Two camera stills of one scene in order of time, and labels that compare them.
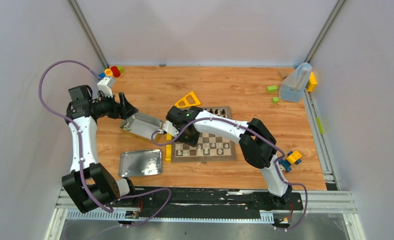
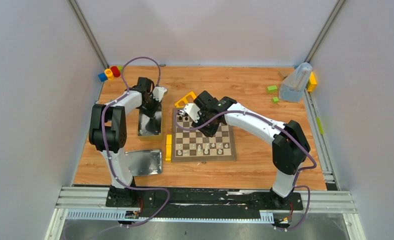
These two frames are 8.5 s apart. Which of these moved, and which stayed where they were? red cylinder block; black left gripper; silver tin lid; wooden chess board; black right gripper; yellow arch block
Moved: black left gripper; black right gripper
Stayed: yellow arch block; red cylinder block; wooden chess board; silver tin lid
